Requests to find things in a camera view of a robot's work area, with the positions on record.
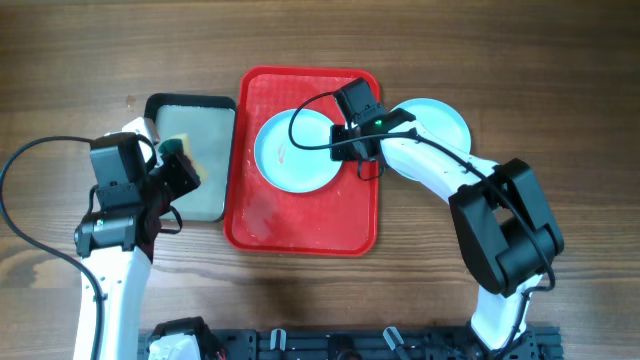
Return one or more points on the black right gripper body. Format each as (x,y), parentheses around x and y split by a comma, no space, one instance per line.
(345,151)

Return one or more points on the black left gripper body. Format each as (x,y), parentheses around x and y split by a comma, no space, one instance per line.
(174,178)

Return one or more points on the green yellow sponge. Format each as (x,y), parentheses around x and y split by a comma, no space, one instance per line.
(180,144)

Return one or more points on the light blue plate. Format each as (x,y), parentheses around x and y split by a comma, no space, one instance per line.
(288,167)

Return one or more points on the turquoise plate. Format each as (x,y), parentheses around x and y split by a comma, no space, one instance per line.
(442,121)

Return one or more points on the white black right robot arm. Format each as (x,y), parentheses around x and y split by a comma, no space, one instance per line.
(507,234)

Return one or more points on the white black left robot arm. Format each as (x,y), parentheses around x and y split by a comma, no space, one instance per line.
(137,182)

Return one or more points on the black water tray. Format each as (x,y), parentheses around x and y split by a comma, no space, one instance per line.
(209,123)

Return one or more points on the red plastic tray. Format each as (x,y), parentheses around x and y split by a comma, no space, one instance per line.
(339,219)

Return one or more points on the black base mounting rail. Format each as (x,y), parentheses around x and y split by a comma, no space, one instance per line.
(431,343)

